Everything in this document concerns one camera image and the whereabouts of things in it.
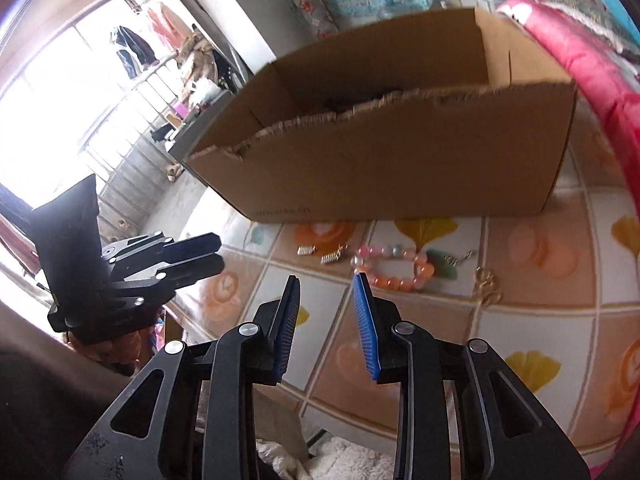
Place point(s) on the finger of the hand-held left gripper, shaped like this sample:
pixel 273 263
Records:
pixel 195 270
pixel 195 245

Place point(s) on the pink floral blanket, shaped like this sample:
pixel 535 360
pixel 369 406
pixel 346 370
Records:
pixel 575 60

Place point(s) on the hanging pink garment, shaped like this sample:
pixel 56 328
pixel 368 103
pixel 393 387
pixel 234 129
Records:
pixel 165 25

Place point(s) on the brown cardboard box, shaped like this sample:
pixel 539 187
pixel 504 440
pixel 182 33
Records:
pixel 400 160

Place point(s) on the person's cream fuzzy sweater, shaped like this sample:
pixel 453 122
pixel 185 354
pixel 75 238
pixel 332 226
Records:
pixel 340 460

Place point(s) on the grey cabinet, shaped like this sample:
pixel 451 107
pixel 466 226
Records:
pixel 200 127

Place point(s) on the hanging dark jacket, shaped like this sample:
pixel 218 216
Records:
pixel 132 50

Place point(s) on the checked leaf print bed sheet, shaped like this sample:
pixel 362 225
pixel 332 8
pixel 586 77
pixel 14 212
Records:
pixel 540 260

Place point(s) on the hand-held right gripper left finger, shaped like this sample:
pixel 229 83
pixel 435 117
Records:
pixel 287 332

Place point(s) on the silver spiral clip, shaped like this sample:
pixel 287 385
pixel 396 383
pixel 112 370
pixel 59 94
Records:
pixel 306 250
pixel 332 256

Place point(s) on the pile of clothes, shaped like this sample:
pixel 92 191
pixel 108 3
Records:
pixel 197 65

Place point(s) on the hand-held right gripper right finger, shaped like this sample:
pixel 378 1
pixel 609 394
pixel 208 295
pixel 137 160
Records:
pixel 367 332

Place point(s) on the patterned folded mat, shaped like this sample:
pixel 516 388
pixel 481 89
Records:
pixel 315 10

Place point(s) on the metal window railing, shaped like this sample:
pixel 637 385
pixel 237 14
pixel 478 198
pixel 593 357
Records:
pixel 135 160

